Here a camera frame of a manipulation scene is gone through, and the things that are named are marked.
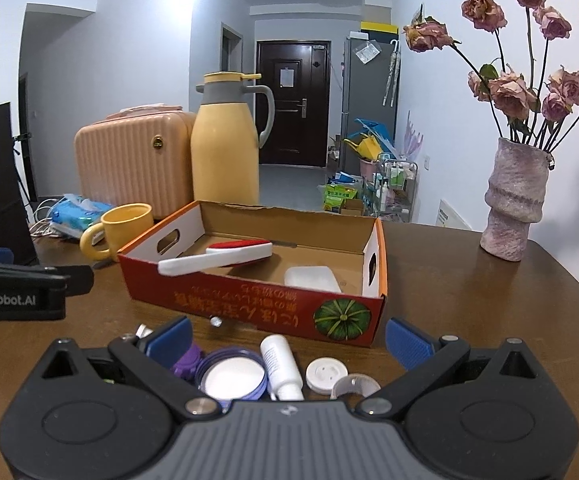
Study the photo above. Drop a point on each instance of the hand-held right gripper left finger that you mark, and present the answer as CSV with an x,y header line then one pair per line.
x,y
172,341

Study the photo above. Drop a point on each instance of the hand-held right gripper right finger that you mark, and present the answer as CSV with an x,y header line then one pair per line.
x,y
409,344

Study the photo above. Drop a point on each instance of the purple gear-shaped cap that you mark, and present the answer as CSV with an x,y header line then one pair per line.
x,y
189,360

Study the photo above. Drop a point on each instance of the purple round jar lid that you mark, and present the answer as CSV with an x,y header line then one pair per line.
x,y
232,377

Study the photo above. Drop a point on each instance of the red cardboard box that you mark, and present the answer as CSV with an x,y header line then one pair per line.
x,y
249,310

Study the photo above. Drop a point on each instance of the white round cap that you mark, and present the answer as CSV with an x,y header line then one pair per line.
x,y
327,375

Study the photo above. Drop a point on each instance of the white tube bottle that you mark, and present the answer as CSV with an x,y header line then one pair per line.
x,y
279,360

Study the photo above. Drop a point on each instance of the small silver knob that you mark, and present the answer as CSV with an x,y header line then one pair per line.
x,y
215,321

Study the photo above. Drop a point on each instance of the yellow mug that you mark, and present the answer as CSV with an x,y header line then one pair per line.
x,y
124,232

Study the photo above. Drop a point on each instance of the blue tissue pack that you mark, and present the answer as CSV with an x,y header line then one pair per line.
x,y
74,212

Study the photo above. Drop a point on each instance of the translucent white cap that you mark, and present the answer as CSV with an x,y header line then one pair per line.
x,y
354,387

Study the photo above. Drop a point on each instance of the white and red lint brush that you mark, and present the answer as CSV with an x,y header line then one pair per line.
x,y
209,260

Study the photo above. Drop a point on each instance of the pink ribbed suitcase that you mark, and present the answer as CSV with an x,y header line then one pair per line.
x,y
129,160

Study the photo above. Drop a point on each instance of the small brown cardboard box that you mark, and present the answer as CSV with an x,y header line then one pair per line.
x,y
353,207

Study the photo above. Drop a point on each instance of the green packet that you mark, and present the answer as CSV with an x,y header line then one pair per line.
x,y
339,197

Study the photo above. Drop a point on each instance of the pink ceramic vase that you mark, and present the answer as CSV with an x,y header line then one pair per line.
x,y
512,200

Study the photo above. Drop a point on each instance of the pink bucket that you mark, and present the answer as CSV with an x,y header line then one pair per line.
x,y
368,167

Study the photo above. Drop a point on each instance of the yellow thermos jug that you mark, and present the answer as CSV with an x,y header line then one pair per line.
x,y
224,150

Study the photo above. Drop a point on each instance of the purple flower decoration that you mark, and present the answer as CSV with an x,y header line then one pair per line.
x,y
413,137

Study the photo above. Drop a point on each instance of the blue folded item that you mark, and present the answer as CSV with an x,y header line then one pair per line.
x,y
377,129

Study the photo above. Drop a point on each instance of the dark brown entrance door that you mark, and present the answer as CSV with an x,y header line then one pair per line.
x,y
289,120

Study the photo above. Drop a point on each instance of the dried pink rose bouquet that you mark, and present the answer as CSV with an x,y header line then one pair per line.
x,y
512,92

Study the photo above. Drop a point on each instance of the white folded umbrella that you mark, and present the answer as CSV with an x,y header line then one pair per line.
x,y
394,70

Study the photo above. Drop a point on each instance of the grey interior door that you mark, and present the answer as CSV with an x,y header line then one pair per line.
x,y
230,50

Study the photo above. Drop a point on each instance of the clear plastic bag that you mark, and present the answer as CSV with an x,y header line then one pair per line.
x,y
367,51

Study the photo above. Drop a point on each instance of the yellow and black box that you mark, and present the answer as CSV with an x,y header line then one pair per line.
x,y
379,26

